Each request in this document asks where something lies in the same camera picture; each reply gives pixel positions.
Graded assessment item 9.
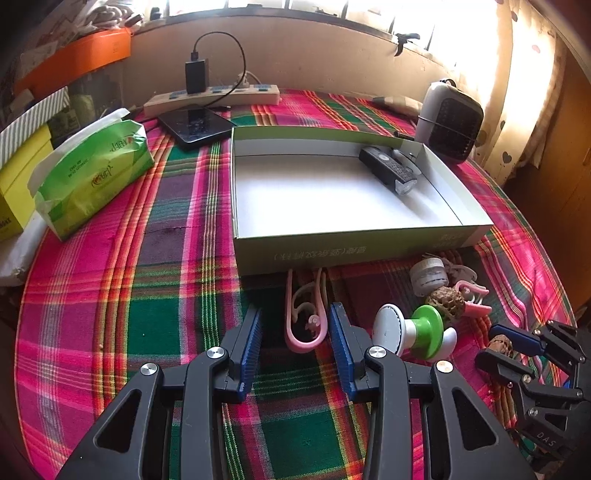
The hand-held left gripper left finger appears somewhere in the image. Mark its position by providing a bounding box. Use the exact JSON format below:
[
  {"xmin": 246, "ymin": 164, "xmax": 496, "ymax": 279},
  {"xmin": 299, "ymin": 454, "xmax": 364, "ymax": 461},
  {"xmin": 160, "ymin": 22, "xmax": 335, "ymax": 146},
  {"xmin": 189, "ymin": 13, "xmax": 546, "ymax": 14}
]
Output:
[{"xmin": 55, "ymin": 305, "xmax": 264, "ymax": 480}]

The white plastic bag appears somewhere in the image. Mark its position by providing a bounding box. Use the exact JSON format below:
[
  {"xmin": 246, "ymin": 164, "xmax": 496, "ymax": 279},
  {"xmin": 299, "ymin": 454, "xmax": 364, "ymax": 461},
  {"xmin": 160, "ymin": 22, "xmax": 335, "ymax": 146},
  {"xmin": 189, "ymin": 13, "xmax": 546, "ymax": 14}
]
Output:
[{"xmin": 0, "ymin": 217, "xmax": 47, "ymax": 287}]

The white and green spool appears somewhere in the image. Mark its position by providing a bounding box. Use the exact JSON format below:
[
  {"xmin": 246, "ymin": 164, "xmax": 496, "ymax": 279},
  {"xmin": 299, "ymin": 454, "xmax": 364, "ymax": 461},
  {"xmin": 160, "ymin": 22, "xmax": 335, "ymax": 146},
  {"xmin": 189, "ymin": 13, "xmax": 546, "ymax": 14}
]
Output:
[{"xmin": 372, "ymin": 304, "xmax": 458, "ymax": 361}]

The striped box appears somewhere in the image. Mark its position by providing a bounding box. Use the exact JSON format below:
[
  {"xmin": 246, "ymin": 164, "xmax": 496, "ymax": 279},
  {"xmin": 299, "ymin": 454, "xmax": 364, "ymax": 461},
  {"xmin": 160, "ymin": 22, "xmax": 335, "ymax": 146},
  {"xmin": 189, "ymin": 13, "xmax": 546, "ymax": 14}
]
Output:
[{"xmin": 0, "ymin": 88, "xmax": 70, "ymax": 144}]

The pink ear hook clip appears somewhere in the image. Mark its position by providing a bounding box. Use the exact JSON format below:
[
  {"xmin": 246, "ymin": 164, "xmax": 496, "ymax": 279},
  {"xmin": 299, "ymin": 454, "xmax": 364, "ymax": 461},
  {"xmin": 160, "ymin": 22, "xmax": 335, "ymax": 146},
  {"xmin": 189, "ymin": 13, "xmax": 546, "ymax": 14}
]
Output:
[
  {"xmin": 285, "ymin": 268, "xmax": 329, "ymax": 354},
  {"xmin": 450, "ymin": 281, "xmax": 490, "ymax": 317}
]

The green and white cardboard box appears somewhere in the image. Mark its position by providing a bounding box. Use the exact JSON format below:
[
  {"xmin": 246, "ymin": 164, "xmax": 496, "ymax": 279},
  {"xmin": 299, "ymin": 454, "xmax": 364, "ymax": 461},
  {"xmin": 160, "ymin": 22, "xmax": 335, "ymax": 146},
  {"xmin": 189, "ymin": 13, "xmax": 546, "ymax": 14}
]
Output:
[{"xmin": 231, "ymin": 127, "xmax": 495, "ymax": 278}]

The black charger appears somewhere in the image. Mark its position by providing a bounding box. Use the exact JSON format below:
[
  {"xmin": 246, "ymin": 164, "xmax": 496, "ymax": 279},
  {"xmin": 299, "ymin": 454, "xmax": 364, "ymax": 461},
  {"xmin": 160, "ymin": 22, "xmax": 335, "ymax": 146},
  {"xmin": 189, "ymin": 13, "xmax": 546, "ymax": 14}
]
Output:
[{"xmin": 185, "ymin": 59, "xmax": 208, "ymax": 94}]

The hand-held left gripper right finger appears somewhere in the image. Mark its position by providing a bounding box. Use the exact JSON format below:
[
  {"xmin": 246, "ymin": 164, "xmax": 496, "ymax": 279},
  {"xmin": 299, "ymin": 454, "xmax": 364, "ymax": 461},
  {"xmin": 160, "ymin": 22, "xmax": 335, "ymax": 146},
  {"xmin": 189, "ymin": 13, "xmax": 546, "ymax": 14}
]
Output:
[{"xmin": 328, "ymin": 302, "xmax": 539, "ymax": 480}]

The clear plastic container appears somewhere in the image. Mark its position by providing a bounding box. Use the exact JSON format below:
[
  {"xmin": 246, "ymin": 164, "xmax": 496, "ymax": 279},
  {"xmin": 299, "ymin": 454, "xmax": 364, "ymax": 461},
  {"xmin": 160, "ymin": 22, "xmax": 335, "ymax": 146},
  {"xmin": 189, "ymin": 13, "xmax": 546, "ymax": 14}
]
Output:
[{"xmin": 51, "ymin": 60, "xmax": 132, "ymax": 139}]

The cream curtain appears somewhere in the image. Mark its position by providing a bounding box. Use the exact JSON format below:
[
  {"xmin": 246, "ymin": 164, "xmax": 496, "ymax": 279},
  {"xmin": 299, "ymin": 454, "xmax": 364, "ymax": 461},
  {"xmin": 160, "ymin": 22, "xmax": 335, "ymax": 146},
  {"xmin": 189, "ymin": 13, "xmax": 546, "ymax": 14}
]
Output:
[{"xmin": 489, "ymin": 0, "xmax": 568, "ymax": 181}]

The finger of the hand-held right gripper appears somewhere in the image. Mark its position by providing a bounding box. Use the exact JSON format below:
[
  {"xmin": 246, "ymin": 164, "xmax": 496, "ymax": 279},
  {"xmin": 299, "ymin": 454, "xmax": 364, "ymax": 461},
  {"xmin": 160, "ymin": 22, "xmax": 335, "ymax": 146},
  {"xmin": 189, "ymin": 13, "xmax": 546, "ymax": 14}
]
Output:
[
  {"xmin": 489, "ymin": 322, "xmax": 581, "ymax": 370},
  {"xmin": 475, "ymin": 348, "xmax": 585, "ymax": 402}
]

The orange box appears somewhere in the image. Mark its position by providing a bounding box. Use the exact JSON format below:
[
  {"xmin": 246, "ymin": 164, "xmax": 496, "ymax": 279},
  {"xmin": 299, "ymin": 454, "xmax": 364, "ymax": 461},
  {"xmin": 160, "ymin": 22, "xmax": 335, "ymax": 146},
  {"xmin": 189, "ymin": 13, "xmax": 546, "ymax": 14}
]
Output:
[{"xmin": 14, "ymin": 28, "xmax": 132, "ymax": 95}]

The green tissue pack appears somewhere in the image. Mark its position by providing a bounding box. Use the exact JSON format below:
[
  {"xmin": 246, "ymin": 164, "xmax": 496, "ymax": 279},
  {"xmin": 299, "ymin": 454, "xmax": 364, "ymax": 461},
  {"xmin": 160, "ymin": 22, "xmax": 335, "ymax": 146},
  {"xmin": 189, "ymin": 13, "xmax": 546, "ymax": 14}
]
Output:
[{"xmin": 28, "ymin": 108, "xmax": 155, "ymax": 241}]

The black smartphone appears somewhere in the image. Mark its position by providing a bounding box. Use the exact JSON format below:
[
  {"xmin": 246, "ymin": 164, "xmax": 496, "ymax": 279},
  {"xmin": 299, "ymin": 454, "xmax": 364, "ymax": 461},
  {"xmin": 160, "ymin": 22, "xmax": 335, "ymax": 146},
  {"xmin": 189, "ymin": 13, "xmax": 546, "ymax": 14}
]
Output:
[{"xmin": 158, "ymin": 105, "xmax": 238, "ymax": 149}]

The white and black desk heater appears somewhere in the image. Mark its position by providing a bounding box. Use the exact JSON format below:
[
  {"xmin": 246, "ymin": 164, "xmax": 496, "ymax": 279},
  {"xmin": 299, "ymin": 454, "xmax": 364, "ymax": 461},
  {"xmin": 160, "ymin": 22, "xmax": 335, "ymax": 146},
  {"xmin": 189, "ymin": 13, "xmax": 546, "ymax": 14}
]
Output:
[{"xmin": 414, "ymin": 79, "xmax": 483, "ymax": 161}]

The white power strip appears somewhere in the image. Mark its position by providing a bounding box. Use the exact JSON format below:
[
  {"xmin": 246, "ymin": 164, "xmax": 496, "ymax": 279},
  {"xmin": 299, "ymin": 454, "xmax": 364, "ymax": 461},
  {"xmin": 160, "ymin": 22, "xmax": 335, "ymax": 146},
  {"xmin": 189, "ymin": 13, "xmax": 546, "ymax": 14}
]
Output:
[{"xmin": 143, "ymin": 84, "xmax": 281, "ymax": 116}]

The plaid tablecloth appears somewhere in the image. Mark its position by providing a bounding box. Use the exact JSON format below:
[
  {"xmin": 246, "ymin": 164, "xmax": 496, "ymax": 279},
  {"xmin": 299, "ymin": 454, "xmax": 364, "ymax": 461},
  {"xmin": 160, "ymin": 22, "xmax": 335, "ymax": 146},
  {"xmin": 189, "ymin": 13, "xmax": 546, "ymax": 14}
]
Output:
[{"xmin": 16, "ymin": 90, "xmax": 578, "ymax": 480}]

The black charger cable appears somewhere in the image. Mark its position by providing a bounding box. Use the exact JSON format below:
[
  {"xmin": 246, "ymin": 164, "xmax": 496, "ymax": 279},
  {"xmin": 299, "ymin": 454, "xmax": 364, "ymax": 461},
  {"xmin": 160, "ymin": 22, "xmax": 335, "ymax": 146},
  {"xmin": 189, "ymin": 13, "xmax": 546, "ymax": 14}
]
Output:
[{"xmin": 193, "ymin": 32, "xmax": 245, "ymax": 112}]

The black bike light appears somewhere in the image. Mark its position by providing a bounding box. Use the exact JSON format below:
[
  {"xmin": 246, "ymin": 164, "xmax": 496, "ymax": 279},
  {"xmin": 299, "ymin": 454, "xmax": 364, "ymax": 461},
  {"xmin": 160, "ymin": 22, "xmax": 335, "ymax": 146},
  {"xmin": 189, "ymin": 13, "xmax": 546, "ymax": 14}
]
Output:
[{"xmin": 359, "ymin": 147, "xmax": 419, "ymax": 195}]

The yellow box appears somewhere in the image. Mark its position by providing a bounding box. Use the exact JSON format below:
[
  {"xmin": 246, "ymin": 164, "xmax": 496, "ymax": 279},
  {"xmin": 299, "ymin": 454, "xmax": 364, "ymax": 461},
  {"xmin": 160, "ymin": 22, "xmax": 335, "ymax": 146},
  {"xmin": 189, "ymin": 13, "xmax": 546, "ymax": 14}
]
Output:
[{"xmin": 0, "ymin": 124, "xmax": 54, "ymax": 241}]

